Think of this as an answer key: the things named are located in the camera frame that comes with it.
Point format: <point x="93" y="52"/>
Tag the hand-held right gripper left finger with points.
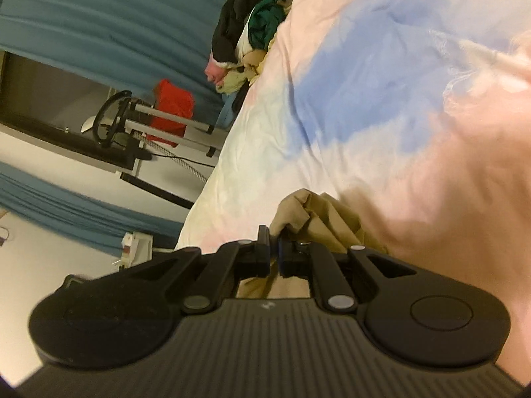
<point x="259" y="257"/>

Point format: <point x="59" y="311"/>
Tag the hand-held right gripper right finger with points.
<point x="290" y="263"/>

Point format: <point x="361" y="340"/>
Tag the tan garment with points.
<point x="323" y="219"/>

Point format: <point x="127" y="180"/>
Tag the blue cloth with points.
<point x="228" y="110"/>

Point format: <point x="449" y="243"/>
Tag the bed with pastel sheet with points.
<point x="373" y="132"/>

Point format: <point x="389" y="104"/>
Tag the garment steamer stand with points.
<point x="166" y="116"/>

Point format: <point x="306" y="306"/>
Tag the yellow-green cloth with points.
<point x="232" y="81"/>

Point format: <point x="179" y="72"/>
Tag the red bag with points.
<point x="174" y="99"/>

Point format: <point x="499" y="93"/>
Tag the pink cloth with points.
<point x="215" y="72"/>

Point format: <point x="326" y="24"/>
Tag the narrow blue curtain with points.
<point x="62" y="207"/>

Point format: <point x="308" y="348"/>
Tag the black garment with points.
<point x="228" y="29"/>

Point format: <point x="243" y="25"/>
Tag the green garment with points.
<point x="265" y="20"/>

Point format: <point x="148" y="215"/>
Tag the wide blue curtain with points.
<point x="103" y="20"/>

